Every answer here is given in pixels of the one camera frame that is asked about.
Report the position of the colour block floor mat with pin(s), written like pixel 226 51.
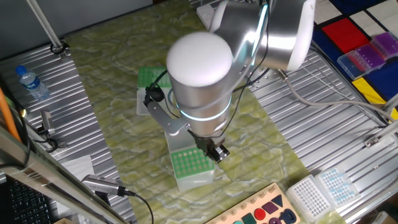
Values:
pixel 345 34

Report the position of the thin silver rod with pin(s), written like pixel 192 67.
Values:
pixel 43 23

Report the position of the orange pipe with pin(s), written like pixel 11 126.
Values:
pixel 7 118

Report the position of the white power strip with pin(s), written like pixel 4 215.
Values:
pixel 203 14

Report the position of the white rack tip box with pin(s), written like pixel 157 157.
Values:
pixel 308 197

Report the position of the blue rack tip box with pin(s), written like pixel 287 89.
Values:
pixel 337 185

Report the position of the purple number nine piece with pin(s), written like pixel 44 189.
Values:
pixel 275 221

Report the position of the clear water bottle blue cap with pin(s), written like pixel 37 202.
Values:
pixel 32 84

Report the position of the aluminium profile rail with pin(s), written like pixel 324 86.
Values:
pixel 382 135

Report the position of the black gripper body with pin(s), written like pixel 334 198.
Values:
pixel 203 140

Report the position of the aluminium frame beam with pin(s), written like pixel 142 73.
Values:
pixel 37 168

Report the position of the silver depth camera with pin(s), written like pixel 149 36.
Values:
pixel 99 184

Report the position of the silver camera mount bracket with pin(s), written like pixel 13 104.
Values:
pixel 164 119

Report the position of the purple rack tip box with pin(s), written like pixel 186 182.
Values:
pixel 387 45
pixel 368 56

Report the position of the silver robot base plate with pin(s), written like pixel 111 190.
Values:
pixel 261 81

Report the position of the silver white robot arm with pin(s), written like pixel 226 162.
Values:
pixel 202 93

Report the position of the green puzzle piece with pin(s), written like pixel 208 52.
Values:
pixel 248 219

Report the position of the navy triangle puzzle piece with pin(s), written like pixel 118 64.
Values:
pixel 278 200

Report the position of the green marble patterned mat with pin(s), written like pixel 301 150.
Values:
pixel 124 62

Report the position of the white paper sheet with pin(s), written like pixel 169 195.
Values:
pixel 79 168

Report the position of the wooden shape puzzle board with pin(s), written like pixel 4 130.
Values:
pixel 231 217

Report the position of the cardboard carton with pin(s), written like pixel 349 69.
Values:
pixel 385 217

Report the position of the red circle puzzle piece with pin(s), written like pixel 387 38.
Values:
pixel 259 214

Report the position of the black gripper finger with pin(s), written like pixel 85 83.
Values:
pixel 213 155
pixel 223 152

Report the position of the purple square puzzle piece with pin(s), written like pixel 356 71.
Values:
pixel 270 208

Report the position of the black keyboard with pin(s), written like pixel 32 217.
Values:
pixel 28 205

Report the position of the clear tip box green rack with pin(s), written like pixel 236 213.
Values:
pixel 192 183
pixel 146 77

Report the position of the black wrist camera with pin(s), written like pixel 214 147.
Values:
pixel 154 93

